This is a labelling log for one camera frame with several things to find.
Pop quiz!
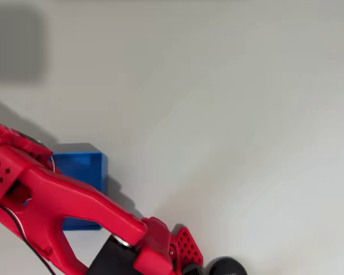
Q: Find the blue square tray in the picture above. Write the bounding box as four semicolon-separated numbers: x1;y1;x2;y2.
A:
52;151;109;231

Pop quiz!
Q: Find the black red servo cable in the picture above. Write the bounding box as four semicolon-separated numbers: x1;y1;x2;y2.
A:
0;206;57;275

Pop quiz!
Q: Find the black camera stand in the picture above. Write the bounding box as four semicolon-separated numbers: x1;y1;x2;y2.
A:
204;256;249;275

